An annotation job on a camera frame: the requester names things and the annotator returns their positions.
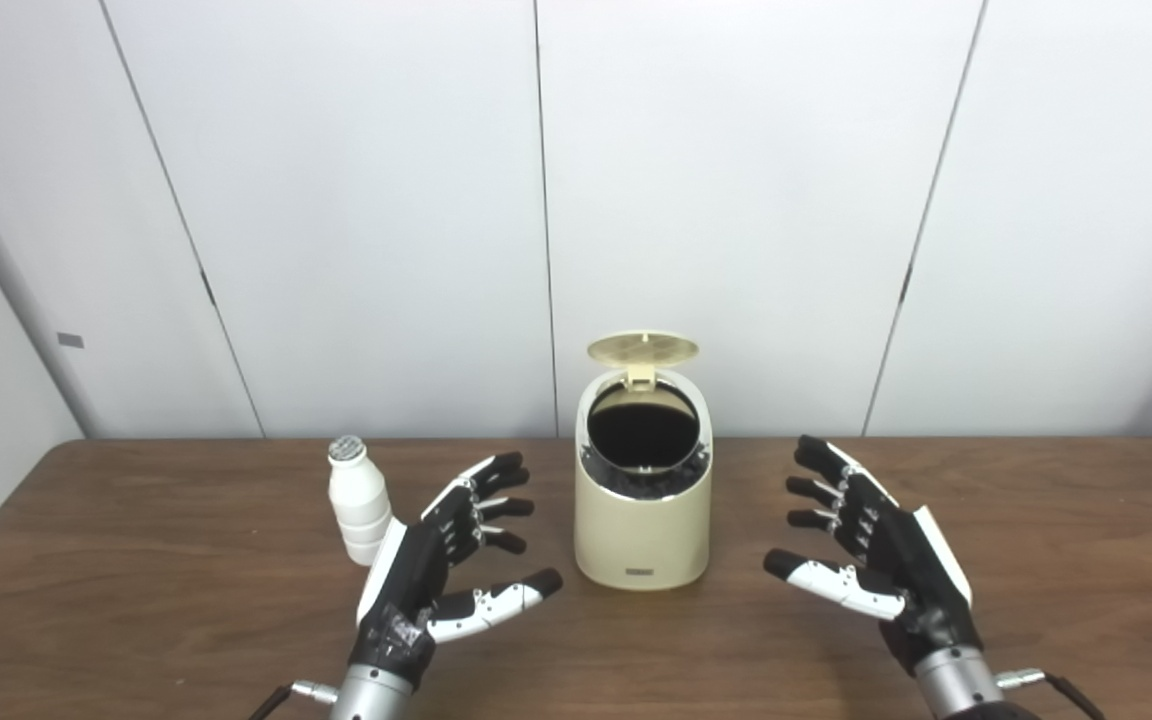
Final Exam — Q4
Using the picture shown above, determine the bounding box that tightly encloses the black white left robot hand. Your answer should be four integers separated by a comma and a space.
348, 452, 564, 693

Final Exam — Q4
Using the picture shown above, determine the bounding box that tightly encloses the round cream bin lid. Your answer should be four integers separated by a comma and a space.
587, 332, 700, 391

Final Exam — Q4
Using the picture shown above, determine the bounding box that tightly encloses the cream-colored bin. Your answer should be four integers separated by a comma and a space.
574, 366, 714, 591

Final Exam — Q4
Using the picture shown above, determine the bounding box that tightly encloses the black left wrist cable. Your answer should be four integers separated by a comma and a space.
248, 680, 339, 720

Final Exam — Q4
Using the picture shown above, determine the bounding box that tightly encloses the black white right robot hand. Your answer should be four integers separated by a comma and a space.
763, 434, 984, 679

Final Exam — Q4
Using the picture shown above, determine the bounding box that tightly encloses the small white plastic bottle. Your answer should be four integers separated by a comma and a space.
327, 436, 394, 567

